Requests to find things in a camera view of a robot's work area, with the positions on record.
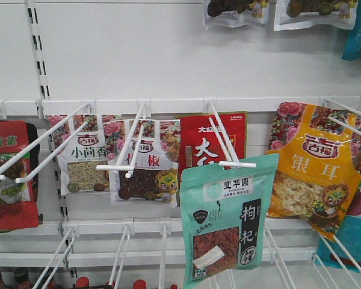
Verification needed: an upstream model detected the teal bag top right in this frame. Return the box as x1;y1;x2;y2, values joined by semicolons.
342;25;361;61

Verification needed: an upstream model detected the teal goji berry bag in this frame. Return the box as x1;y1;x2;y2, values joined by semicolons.
179;154;279;288

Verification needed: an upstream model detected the white mushroom bag top right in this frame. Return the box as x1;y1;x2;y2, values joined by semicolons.
274;0;359;31

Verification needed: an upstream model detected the white peppercorn spice bag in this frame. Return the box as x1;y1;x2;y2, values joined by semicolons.
108;119;181;207

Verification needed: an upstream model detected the white display hook left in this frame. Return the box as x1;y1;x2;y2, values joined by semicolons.
0;102;91;184

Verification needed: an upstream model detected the white mushroom bag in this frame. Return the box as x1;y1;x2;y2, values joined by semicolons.
274;0;359;31
203;0;270;28

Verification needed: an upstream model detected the red pickled vegetable bag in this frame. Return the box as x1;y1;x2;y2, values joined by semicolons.
0;120;40;232

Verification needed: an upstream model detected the yellow white fungus bag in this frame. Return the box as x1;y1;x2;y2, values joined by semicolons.
267;102;361;241

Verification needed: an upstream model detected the red dates bag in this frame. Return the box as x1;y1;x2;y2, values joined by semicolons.
178;111;247;179

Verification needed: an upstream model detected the white mushroom bag top left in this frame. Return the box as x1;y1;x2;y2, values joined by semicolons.
203;0;270;28

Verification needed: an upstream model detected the blue bag right edge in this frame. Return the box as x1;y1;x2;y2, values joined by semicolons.
317;183;361;272

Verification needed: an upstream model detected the white display hook centre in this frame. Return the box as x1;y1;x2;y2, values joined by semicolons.
96;102;147;178

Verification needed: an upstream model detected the white fennel spice bag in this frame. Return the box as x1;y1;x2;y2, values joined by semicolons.
52;114;124;196

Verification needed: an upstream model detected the white display hook with goji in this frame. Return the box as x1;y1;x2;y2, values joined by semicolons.
208;101;256;169

